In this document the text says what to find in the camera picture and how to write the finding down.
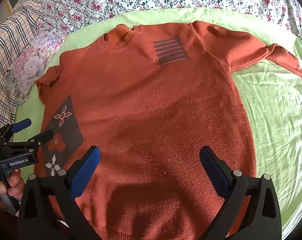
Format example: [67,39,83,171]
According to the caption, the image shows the orange knit sweater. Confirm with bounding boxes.
[34,21,302,239]

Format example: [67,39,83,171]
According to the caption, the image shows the person left hand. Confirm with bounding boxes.
[0,169,25,210]

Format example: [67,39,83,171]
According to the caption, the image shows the pastel floral pillow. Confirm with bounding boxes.
[5,29,67,105]

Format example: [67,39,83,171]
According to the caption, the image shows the plaid checked pillow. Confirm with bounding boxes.
[0,0,43,127]

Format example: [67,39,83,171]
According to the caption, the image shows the light green bed sheet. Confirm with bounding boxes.
[13,6,302,238]

